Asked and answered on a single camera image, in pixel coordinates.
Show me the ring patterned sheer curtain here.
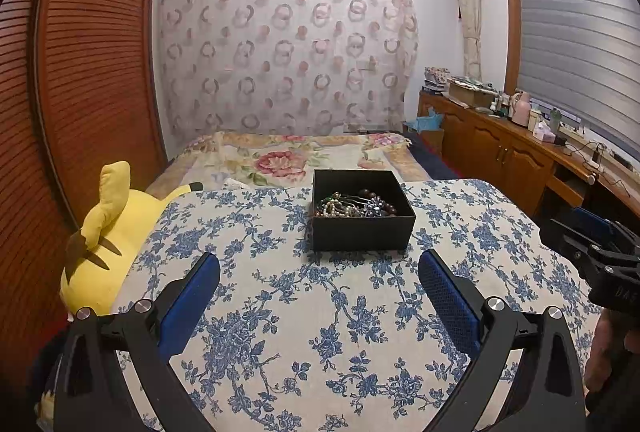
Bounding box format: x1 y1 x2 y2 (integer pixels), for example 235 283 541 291
154 0 422 160

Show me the navy bed sheet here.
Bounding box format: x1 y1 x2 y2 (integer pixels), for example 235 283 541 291
402 132 462 183

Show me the wooden louvered wardrobe door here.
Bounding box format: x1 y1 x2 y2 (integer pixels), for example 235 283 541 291
0 0 169 413

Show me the person's right forearm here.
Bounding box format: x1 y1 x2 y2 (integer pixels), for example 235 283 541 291
584 312 640 432

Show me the blue plastic bag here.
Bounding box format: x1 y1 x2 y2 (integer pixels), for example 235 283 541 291
404 108 444 132

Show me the yellow plush toy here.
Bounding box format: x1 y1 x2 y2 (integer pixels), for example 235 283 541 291
34 162 205 425

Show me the pink floral quilt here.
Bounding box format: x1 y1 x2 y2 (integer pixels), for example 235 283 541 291
145 132 434 201

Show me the white pearl necklace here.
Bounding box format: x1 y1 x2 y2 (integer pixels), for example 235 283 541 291
316 197 358 219

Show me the pile of mixed jewelry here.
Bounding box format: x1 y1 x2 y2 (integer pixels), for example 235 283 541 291
315 188 401 219

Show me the black jewelry box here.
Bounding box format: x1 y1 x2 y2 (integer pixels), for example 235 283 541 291
311 169 417 253

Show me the long wooden cabinet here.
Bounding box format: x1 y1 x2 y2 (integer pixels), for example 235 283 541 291
417 90 640 223

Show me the pink thermos jug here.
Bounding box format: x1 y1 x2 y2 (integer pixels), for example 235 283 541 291
509 92 532 129

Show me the grey window blind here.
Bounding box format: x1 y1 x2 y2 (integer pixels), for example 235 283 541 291
515 0 640 163

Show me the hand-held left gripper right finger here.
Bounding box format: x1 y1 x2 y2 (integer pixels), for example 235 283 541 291
417 249 589 432

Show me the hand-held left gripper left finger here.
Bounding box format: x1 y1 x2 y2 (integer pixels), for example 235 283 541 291
52 252 222 432

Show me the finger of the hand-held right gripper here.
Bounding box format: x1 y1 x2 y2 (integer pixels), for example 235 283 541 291
571 206 640 259
539 218 610 273

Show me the wooden window frame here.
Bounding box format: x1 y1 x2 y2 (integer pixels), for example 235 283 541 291
501 0 640 98

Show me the tied cream window curtain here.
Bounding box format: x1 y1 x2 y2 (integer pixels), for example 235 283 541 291
450 0 484 81

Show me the stack of folded cloths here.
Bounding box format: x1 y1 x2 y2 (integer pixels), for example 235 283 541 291
424 66 451 95

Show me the person's right hand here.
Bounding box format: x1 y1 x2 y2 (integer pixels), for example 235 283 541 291
584 309 635 394

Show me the flat cardboard box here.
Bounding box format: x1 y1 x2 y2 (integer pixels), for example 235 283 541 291
446 80 496 109

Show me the blue floral blanket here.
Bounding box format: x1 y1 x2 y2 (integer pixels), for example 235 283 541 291
107 178 604 432

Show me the brown wooden bead bracelet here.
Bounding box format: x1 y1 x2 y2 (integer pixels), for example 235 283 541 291
359 188 399 217

